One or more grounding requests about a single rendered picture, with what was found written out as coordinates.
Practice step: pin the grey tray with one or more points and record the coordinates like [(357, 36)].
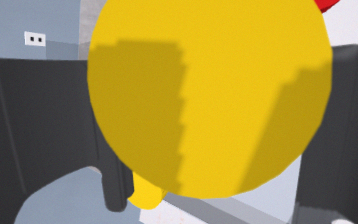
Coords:
[(272, 203)]

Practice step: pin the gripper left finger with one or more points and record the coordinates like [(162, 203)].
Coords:
[(48, 130)]

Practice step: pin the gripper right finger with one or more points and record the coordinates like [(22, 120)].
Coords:
[(327, 188)]

